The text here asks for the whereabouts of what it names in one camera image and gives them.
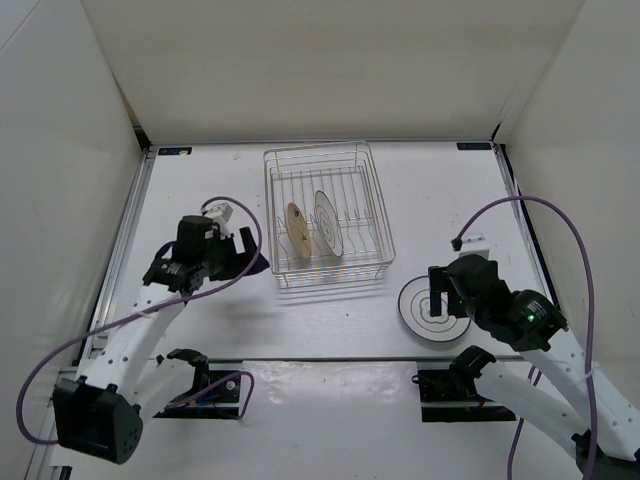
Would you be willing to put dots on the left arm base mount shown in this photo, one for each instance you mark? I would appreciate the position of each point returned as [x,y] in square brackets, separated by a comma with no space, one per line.
[218,390]

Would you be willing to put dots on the aluminium table rail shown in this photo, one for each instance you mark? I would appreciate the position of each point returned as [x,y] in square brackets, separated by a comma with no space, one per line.
[66,358]

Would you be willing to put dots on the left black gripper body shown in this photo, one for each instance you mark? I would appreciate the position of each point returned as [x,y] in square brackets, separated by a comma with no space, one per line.
[216,260]

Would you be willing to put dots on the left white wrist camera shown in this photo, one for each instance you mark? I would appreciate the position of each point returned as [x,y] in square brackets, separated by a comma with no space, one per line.
[220,213]

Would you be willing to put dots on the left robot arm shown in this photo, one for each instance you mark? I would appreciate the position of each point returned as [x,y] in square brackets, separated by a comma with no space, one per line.
[102,412]

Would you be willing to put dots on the white plate teal rim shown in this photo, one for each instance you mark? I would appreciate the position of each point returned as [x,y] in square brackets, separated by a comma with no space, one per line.
[434,324]

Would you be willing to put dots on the white plate middle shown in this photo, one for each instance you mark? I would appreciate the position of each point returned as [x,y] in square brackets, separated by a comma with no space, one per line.
[328,223]

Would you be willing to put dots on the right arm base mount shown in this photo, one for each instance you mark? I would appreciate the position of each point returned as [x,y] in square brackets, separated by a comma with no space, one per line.
[447,394]

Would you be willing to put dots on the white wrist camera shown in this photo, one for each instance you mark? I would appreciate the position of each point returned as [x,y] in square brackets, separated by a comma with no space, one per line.
[475,244]
[220,213]

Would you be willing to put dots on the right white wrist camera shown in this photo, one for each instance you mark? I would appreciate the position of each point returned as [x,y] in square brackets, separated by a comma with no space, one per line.
[475,244]

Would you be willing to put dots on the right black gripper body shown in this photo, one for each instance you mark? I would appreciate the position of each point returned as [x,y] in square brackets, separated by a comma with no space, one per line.
[478,312]

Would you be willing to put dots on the silver wire dish rack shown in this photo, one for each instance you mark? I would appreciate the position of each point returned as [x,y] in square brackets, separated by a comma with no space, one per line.
[347,174]

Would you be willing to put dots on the beige patterned plate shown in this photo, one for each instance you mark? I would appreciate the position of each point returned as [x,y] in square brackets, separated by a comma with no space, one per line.
[297,230]

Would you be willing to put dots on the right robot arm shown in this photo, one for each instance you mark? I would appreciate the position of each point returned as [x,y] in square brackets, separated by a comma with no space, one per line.
[591,421]

